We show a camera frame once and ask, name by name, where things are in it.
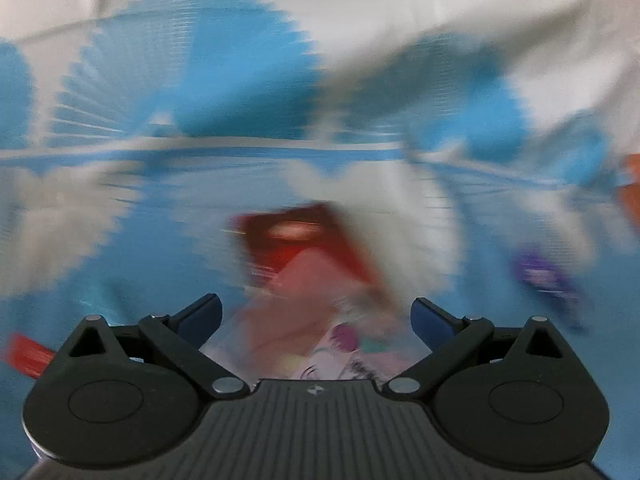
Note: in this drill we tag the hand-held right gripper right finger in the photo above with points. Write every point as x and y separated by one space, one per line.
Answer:
432 325

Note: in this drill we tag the blue and white printed bedsheet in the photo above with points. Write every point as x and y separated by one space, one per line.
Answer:
150 125

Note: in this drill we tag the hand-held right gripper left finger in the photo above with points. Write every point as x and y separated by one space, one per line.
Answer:
197 320

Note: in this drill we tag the long red snack bar packet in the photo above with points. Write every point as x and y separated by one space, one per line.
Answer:
27 355

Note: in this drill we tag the orange packet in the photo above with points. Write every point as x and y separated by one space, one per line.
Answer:
631 190

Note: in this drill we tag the purple snack packet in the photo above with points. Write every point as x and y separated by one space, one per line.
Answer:
542 277

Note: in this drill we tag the pink printed snack packet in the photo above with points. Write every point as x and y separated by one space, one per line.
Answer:
300 325

